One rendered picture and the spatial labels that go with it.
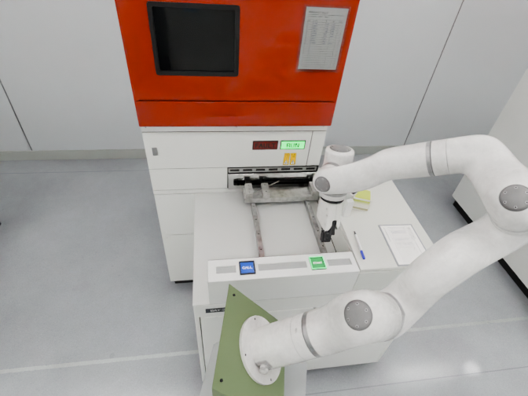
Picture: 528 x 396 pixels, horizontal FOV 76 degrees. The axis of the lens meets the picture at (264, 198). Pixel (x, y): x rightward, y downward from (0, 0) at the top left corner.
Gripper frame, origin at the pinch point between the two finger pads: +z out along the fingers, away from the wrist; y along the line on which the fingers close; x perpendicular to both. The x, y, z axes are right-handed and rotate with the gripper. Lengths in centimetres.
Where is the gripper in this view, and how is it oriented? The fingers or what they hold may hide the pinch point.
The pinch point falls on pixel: (325, 236)
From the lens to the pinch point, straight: 117.1
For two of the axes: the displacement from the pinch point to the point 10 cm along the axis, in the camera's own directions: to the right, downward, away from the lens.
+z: -0.4, 8.7, 5.0
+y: 1.5, 5.0, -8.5
